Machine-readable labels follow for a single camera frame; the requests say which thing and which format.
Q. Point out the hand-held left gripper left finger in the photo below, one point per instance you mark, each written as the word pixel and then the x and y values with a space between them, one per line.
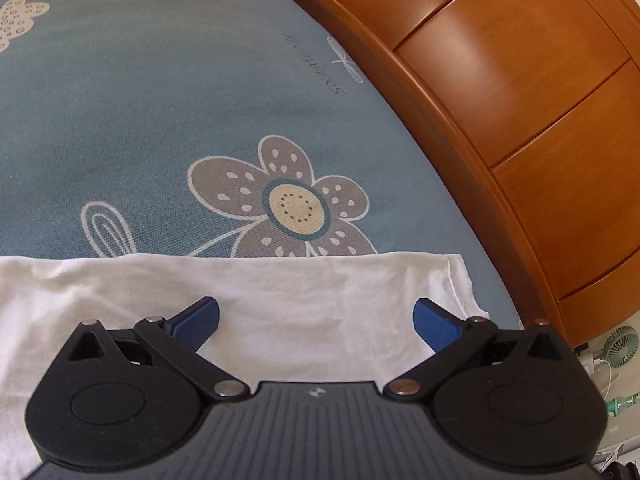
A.
pixel 197 322

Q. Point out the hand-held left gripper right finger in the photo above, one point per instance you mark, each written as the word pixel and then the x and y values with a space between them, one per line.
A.
pixel 432 325

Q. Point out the white printed t-shirt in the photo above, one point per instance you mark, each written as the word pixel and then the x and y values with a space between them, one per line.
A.
pixel 300 300

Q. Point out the green desk fan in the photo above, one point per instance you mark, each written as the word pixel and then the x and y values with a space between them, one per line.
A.
pixel 622 342

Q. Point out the green glass bottle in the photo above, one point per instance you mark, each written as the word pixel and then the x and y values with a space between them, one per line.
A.
pixel 624 405

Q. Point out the wooden headboard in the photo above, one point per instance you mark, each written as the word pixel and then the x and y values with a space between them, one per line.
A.
pixel 525 85

